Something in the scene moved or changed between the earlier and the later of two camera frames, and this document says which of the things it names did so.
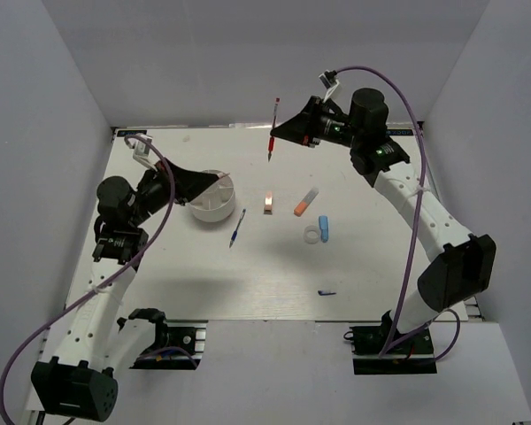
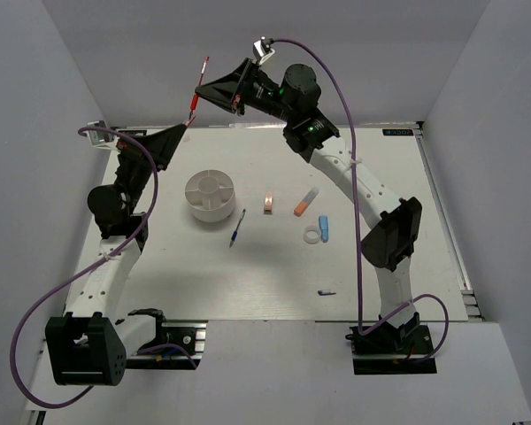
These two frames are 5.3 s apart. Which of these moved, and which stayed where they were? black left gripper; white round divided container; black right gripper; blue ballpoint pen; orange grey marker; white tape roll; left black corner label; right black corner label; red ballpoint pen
Moved: black right gripper; red ballpoint pen; black left gripper
Stayed: orange grey marker; left black corner label; white round divided container; white tape roll; right black corner label; blue ballpoint pen
